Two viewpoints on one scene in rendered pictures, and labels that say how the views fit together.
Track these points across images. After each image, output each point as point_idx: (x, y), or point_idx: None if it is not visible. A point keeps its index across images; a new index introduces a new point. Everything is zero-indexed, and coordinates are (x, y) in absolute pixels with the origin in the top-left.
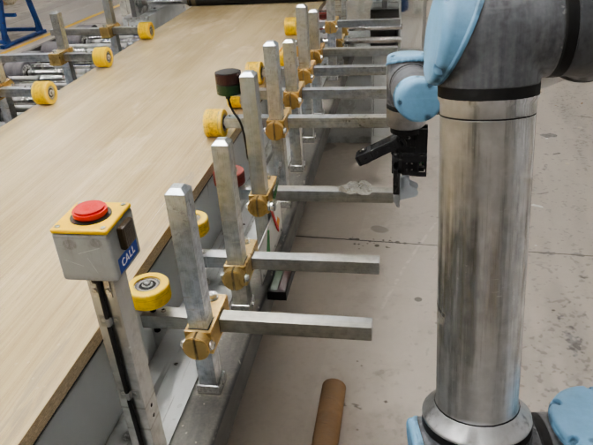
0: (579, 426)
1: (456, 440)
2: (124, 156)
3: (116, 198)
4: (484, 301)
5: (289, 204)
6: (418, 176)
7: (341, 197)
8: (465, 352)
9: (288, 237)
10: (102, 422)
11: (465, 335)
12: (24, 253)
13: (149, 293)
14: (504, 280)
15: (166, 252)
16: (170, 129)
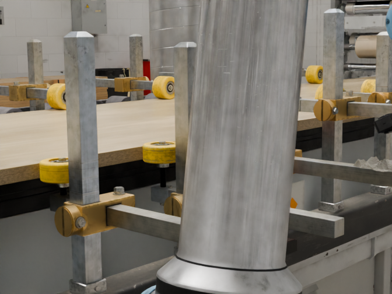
0: None
1: (163, 275)
2: (174, 120)
3: (126, 132)
4: (210, 79)
5: (334, 207)
6: None
7: (356, 174)
8: (191, 153)
9: (308, 233)
10: None
11: (193, 129)
12: (9, 142)
13: (53, 163)
14: (234, 51)
15: (147, 191)
16: None
